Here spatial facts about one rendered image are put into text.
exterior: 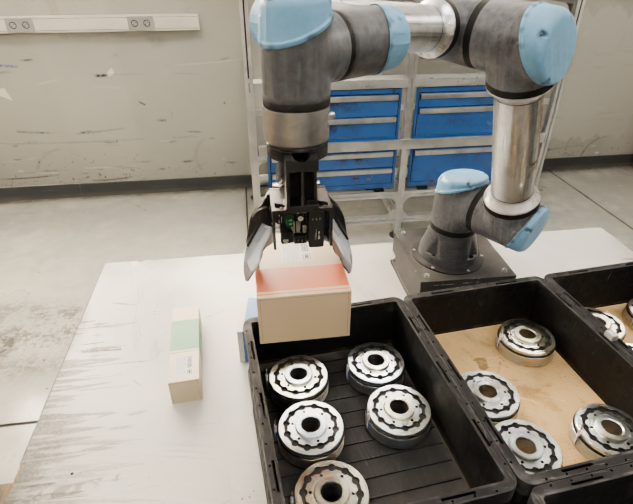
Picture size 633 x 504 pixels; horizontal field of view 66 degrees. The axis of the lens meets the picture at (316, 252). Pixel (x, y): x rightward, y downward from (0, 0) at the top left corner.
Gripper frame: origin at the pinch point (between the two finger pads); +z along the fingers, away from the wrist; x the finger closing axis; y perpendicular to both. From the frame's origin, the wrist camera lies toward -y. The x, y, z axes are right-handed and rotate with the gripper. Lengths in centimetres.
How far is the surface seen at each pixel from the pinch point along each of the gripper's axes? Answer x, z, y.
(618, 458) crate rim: 38.6, 16.5, 23.3
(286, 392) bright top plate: -2.4, 23.5, 0.3
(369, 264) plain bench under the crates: 27, 40, -60
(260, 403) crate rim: -6.6, 16.6, 8.0
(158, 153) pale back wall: -69, 82, -279
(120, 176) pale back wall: -98, 98, -279
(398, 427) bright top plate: 14.1, 23.6, 9.5
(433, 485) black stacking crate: 17.3, 26.7, 17.6
